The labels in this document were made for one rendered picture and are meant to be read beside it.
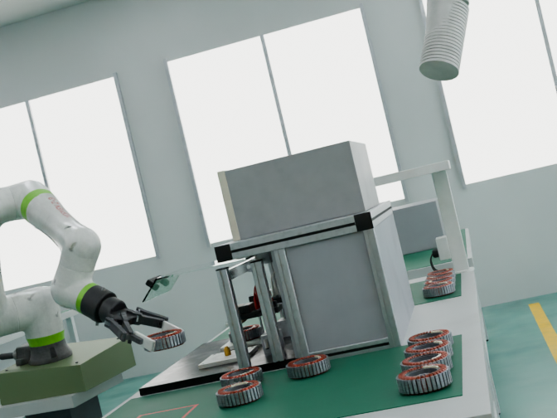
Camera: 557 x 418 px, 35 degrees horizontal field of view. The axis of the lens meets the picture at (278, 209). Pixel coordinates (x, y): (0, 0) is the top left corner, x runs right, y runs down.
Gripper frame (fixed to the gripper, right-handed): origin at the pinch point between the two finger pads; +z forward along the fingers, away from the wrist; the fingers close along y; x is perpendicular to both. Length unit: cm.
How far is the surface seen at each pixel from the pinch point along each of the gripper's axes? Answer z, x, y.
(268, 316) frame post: 17.4, 8.4, -22.4
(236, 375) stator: 19.7, -4.3, -8.2
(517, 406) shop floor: 53, -74, -221
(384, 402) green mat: 70, 23, 20
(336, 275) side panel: 30.9, 24.7, -28.9
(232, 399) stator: 32.6, 2.7, 14.3
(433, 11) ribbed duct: -20, 93, -169
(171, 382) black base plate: -1.7, -17.9, -10.8
